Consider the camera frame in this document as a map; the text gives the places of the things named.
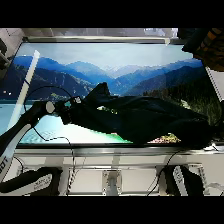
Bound black cable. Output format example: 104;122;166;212
146;148;188;196
23;84;75;196

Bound dark blue jeans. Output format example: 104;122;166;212
63;82;215;148

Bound checked shirt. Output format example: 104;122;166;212
194;27;224;73

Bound black garment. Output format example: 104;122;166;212
177;27;210;54

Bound silver frame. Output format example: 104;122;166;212
0;143;224;196

